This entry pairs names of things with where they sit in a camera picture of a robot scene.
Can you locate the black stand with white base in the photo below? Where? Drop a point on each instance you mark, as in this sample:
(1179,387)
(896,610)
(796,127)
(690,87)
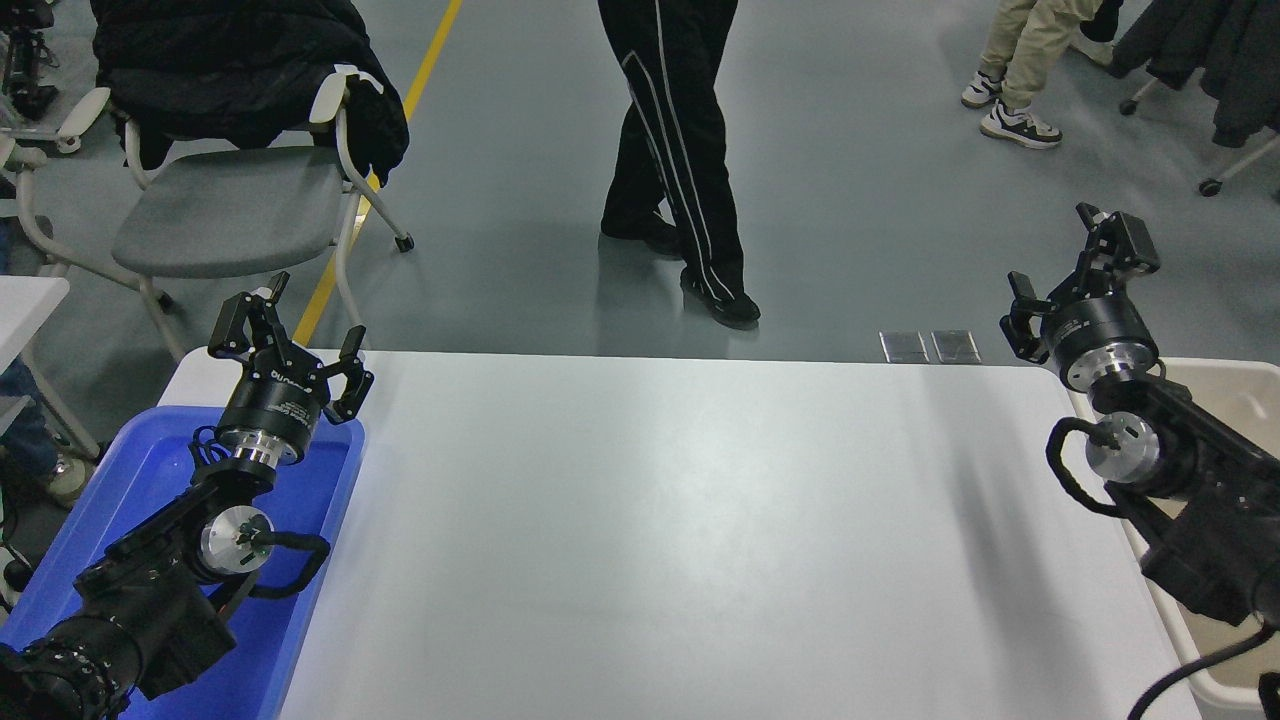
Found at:
(25,60)

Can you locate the dark hanging coat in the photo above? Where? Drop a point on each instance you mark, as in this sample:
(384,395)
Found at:
(1220,50)

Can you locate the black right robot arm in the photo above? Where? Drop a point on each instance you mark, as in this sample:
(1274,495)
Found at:
(1200,540)

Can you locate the grey seat chair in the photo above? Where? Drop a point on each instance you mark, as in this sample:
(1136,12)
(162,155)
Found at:
(230,215)

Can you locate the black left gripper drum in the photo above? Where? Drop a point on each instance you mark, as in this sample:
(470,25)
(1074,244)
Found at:
(275,400)

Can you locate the small white side table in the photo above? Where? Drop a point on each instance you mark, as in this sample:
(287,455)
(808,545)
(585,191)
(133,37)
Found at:
(25,310)

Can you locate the black padded jacket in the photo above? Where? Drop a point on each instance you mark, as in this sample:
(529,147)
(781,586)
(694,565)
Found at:
(230,60)

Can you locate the large pale dustbin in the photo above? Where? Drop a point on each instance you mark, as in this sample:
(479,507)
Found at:
(1240,385)

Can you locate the blue plastic tray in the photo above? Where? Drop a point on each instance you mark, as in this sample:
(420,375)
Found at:
(150,465)

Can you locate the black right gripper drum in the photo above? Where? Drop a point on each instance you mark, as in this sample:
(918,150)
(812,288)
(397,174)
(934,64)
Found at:
(1095,325)

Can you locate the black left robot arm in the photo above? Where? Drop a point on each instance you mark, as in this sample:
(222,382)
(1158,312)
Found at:
(150,610)

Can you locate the wheeled office chair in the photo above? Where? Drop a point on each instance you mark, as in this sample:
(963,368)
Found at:
(1240,162)

